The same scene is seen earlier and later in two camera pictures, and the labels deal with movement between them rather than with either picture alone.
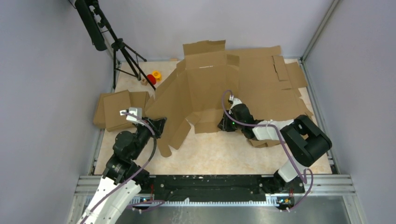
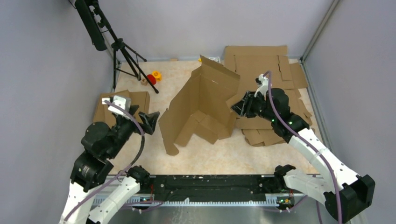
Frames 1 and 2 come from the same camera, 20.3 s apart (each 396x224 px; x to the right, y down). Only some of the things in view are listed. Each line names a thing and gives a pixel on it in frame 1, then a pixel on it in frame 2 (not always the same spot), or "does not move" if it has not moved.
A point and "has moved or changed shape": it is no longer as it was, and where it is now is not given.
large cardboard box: [194, 92] has moved or changed shape
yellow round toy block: [157, 75] does not move
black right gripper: [223, 124] -> [244, 105]
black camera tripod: [92, 16] does not move
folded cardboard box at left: [107, 115] does not move
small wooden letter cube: [144, 81] does not move
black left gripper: [158, 124] -> [150, 120]
